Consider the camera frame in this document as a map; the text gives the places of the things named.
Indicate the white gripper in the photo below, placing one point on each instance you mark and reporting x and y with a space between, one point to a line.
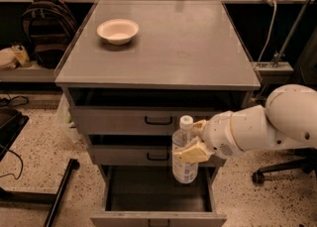
219 135

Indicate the clear plastic water bottle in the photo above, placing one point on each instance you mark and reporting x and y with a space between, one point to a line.
183 172

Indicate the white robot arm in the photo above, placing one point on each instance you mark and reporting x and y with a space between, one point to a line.
288 120

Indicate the grey bottom drawer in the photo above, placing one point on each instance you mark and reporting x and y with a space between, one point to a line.
152 197

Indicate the grey drawer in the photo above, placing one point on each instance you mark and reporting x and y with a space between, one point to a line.
152 197
141 156
133 120

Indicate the grey drawer cabinet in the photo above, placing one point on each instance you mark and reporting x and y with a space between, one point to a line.
186 55

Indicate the grey middle drawer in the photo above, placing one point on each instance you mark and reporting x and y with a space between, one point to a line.
141 156

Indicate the grey top drawer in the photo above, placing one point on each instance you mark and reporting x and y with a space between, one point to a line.
133 120

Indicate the black office chair base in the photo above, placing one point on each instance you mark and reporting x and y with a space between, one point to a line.
307 163

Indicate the clear plastic bag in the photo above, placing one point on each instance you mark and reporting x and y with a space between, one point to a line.
64 121

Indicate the white paper bowl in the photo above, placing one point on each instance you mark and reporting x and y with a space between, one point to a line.
117 31

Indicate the black tray at left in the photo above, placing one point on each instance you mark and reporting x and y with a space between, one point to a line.
12 122

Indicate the dark backpack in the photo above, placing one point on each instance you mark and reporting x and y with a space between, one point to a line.
50 27

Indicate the metal diagonal rod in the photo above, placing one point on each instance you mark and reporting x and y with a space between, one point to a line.
279 55

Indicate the white round object on shelf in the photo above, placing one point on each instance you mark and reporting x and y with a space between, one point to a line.
7 59

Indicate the black table leg frame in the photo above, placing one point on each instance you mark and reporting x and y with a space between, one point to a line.
53 199

